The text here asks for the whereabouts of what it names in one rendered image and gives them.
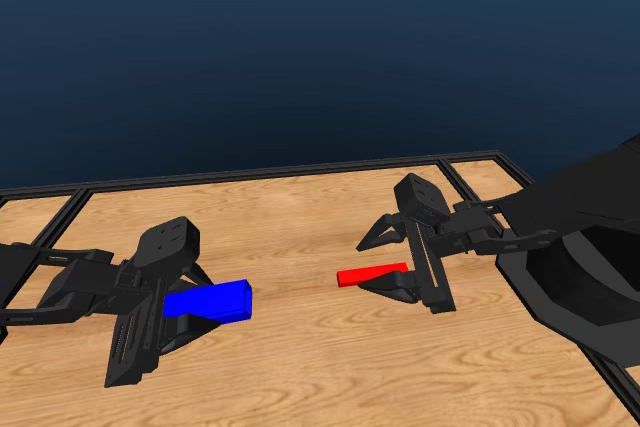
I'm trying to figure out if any black table frame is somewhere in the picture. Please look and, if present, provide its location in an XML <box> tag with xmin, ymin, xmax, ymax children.
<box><xmin>0</xmin><ymin>149</ymin><xmax>640</xmax><ymax>427</ymax></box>

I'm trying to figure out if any thin red peg bar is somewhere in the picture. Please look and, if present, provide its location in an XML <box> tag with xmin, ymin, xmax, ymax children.
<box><xmin>336</xmin><ymin>261</ymin><xmax>409</xmax><ymax>289</ymax></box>

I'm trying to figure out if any blue hollow socket block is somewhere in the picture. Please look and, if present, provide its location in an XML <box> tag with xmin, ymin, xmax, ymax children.
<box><xmin>163</xmin><ymin>278</ymin><xmax>254</xmax><ymax>322</ymax></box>

